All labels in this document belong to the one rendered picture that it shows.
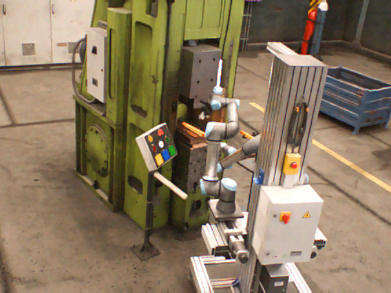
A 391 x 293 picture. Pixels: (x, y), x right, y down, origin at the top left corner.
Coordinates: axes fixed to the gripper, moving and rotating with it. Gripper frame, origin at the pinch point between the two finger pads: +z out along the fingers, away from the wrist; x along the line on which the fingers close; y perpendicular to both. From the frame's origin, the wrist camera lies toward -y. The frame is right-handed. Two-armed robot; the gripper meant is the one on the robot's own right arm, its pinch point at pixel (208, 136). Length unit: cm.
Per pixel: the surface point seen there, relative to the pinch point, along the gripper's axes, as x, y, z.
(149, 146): -69, -10, -11
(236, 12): 38, -102, 21
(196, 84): -11.2, -46.5, 7.8
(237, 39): 43, -78, 22
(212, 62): 4, -64, 7
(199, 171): -2.6, 36.3, 3.4
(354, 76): 442, 40, 149
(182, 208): -15, 75, 8
